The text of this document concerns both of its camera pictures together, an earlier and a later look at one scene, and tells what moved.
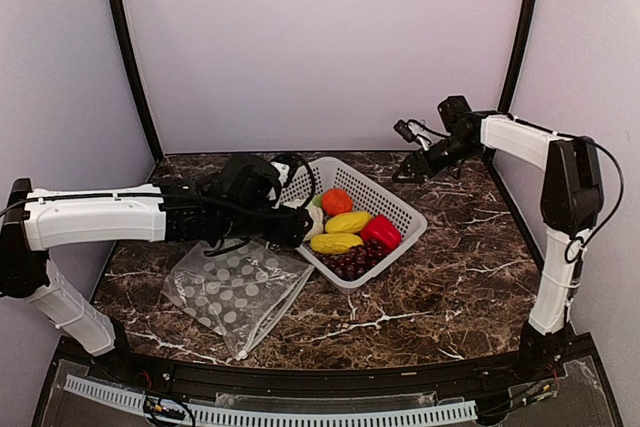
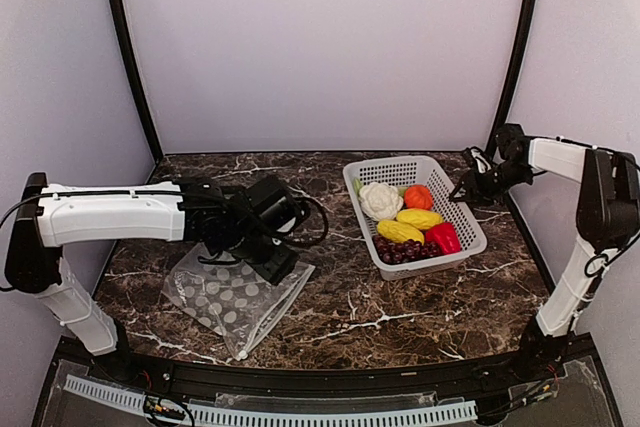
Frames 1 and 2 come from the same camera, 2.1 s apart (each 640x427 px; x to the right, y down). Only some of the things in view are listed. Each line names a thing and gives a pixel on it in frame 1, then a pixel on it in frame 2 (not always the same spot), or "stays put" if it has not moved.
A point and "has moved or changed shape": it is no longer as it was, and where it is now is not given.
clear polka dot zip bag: [242, 289] stays put
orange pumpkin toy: [336, 201] -> [418, 197]
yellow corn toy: [347, 222] -> [419, 218]
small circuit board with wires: [155, 405] stays put
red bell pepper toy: [379, 228] -> [446, 235]
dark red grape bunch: [356, 262] -> [391, 252]
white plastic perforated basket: [303, 182] -> [453, 209]
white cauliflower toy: [318, 226] has moved or changed shape
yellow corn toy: [335, 243] -> [399, 231]
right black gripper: [418, 170] -> [474, 186]
